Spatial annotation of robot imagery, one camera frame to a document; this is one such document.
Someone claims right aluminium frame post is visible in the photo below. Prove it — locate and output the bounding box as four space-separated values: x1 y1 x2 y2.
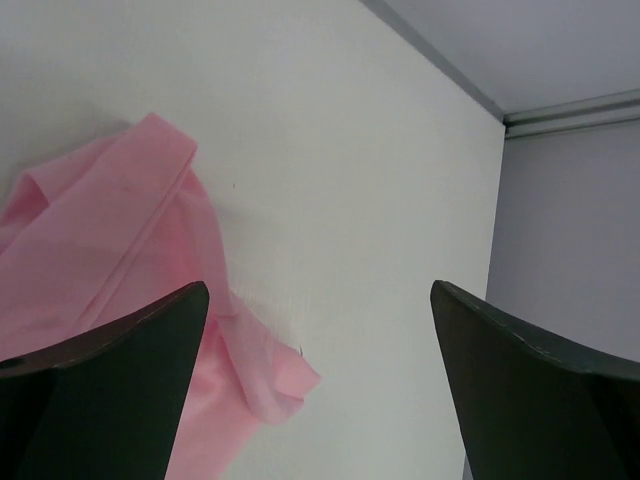
365 1 639 138

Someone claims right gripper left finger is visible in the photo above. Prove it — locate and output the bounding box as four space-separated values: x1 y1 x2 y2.
1 282 209 479

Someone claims light pink t shirt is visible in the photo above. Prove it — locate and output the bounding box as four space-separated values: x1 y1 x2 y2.
1 114 319 479

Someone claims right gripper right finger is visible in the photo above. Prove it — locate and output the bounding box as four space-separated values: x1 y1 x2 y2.
430 280 639 479

